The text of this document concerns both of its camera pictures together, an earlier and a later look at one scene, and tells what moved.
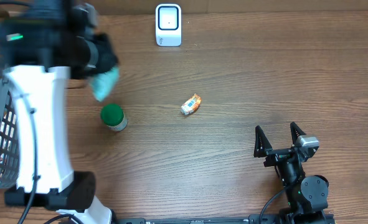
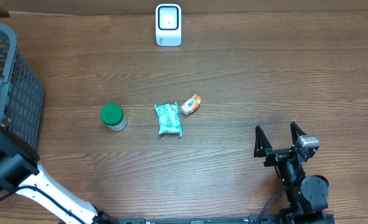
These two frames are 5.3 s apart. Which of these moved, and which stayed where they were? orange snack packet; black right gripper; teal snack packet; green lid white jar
Moved: teal snack packet
Stayed: black right gripper; green lid white jar; orange snack packet
